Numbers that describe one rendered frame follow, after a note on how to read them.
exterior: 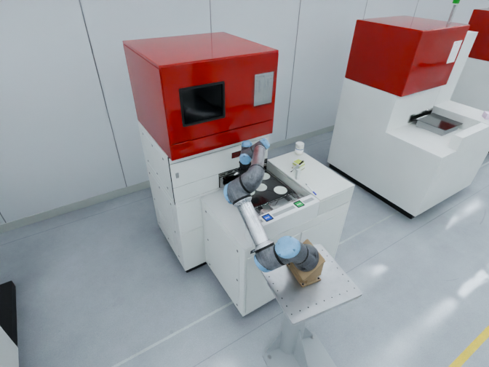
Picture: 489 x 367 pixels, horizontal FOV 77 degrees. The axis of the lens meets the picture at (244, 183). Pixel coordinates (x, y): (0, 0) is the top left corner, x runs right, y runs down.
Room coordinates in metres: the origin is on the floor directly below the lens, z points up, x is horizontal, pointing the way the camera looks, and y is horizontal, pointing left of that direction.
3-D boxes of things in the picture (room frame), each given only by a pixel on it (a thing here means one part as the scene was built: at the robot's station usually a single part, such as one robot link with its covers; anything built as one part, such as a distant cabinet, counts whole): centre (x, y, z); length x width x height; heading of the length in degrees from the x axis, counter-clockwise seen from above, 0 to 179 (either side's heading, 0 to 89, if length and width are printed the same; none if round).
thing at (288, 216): (1.53, -0.26, 0.89); 0.55 x 0.09 x 0.14; 123
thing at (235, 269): (1.82, -0.24, 0.41); 0.97 x 0.64 x 0.82; 123
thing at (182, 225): (2.24, 0.35, 0.41); 0.82 x 0.71 x 0.82; 123
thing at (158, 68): (2.21, 0.33, 1.52); 0.81 x 0.75 x 0.59; 123
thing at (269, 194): (1.87, -0.12, 0.90); 0.34 x 0.34 x 0.01; 33
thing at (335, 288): (1.13, -0.37, 0.75); 0.45 x 0.44 x 0.13; 24
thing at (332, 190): (2.00, -0.50, 0.89); 0.62 x 0.35 x 0.14; 33
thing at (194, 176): (1.95, 0.16, 1.02); 0.82 x 0.03 x 0.40; 123
